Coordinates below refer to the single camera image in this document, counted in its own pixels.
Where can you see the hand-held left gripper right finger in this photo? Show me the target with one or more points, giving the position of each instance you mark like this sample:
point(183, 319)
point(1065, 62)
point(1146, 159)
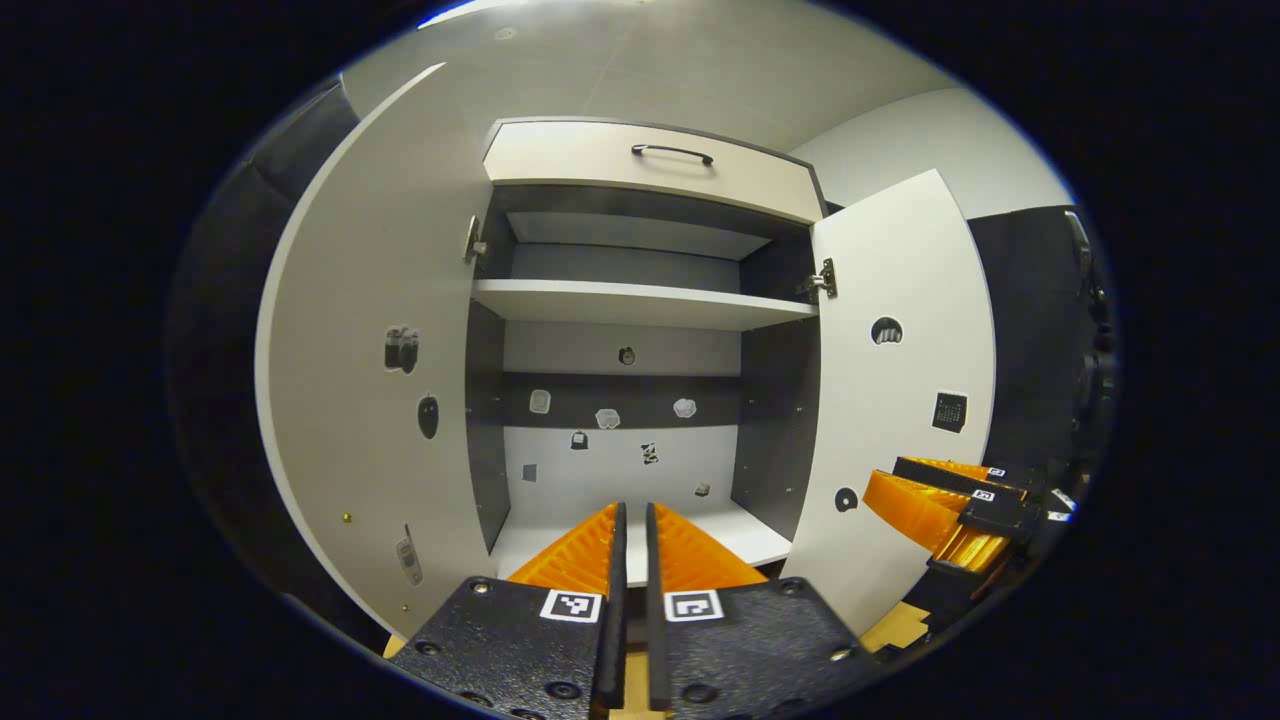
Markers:
point(657, 640)

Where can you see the white double-door shoe cabinet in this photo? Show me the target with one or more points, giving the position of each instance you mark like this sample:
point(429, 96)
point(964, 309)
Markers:
point(600, 480)

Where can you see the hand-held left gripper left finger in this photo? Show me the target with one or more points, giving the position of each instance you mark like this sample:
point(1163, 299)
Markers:
point(612, 640)

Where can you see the metal door hinge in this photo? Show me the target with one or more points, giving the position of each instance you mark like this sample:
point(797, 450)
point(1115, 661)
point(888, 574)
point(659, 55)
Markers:
point(826, 280)
point(473, 240)

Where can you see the white cabinet door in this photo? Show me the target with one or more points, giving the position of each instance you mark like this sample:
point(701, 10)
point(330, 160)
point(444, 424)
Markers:
point(900, 260)
point(370, 250)

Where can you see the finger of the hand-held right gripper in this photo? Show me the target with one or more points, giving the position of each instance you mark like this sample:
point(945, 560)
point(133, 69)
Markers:
point(935, 510)
point(960, 472)

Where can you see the white cabinet shelf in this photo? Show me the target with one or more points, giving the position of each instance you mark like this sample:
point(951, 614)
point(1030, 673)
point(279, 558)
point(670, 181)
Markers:
point(640, 300)

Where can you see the white cabinet drawer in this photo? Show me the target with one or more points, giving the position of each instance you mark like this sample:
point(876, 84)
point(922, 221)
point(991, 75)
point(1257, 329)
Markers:
point(580, 160)

